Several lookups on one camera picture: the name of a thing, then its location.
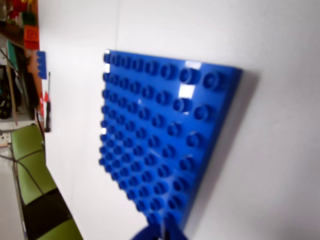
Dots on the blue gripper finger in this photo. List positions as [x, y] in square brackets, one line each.
[152, 233]
[176, 233]

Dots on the blue 8x8 studded baseplate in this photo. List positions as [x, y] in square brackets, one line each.
[160, 130]

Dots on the green and black chair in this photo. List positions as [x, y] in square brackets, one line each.
[32, 170]

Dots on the small blue studded brick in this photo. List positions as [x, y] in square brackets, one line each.
[42, 65]

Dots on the orange box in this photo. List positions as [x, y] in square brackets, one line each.
[31, 37]

